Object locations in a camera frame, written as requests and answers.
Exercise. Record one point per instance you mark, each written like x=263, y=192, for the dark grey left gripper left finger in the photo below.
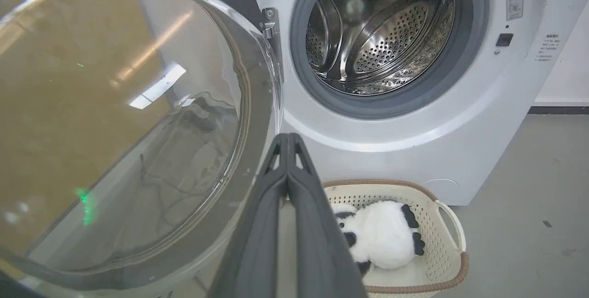
x=257, y=243

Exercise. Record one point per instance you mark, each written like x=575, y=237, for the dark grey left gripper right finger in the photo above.
x=317, y=243

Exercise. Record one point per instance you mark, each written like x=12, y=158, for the glass washer door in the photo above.
x=129, y=128

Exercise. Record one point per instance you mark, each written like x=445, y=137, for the white front-load washing machine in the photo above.
x=460, y=118

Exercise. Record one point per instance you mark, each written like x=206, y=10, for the grey metal bracket with screw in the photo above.
x=269, y=22

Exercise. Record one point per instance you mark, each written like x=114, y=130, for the black and white panda plush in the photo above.
x=386, y=236

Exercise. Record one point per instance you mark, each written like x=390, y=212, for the cream perforated laundry basket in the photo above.
x=437, y=238

